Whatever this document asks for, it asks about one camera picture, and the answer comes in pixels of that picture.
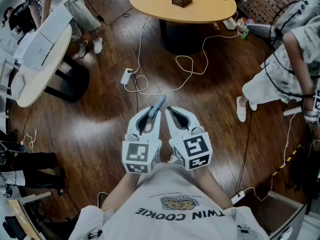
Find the round white table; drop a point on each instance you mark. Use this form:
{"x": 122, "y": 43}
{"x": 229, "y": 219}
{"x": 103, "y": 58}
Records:
{"x": 37, "y": 84}

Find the light wooden board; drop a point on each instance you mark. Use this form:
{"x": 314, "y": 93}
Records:
{"x": 21, "y": 216}

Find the person's white printed t-shirt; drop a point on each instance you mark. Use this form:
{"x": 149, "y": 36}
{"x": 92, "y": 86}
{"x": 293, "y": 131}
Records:
{"x": 170, "y": 209}

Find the grey cabinet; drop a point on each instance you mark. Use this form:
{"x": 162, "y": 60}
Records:
{"x": 292, "y": 219}

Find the green bottle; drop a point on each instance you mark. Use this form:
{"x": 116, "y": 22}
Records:
{"x": 245, "y": 34}

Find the black and yellow floor tape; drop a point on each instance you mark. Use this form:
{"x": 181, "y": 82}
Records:
{"x": 287, "y": 159}

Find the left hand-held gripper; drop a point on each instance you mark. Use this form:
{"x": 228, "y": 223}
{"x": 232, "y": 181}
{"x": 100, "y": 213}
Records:
{"x": 136, "y": 154}

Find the blue-grey utility knife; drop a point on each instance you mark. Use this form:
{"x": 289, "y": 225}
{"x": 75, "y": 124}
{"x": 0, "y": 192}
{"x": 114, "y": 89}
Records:
{"x": 158, "y": 104}

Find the white power strip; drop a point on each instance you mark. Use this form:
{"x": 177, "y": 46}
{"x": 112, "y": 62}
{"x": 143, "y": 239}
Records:
{"x": 237, "y": 197}
{"x": 125, "y": 77}

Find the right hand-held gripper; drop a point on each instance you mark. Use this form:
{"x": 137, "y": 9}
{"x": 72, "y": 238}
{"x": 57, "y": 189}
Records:
{"x": 195, "y": 149}

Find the white cardboard box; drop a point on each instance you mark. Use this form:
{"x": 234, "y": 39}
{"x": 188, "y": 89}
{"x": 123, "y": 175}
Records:
{"x": 40, "y": 44}

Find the person's left forearm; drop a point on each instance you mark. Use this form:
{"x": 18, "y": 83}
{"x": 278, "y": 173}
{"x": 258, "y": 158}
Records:
{"x": 122, "y": 191}

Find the oval wooden table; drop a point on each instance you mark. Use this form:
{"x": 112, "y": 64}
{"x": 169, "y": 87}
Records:
{"x": 155, "y": 1}

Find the person's right forearm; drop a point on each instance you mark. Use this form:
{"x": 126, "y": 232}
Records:
{"x": 212, "y": 186}

